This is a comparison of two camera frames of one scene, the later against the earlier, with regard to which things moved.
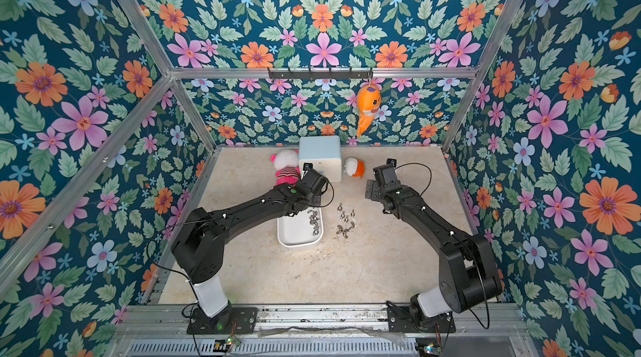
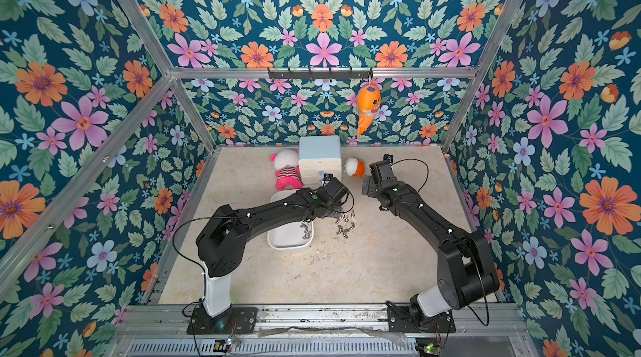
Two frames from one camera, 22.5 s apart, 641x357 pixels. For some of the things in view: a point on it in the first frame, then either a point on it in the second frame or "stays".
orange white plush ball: (354, 167) stays
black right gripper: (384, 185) stays
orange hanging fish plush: (368, 103) stays
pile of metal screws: (314, 221) -> (306, 235)
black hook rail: (320, 75) stays
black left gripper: (318, 196) -> (338, 203)
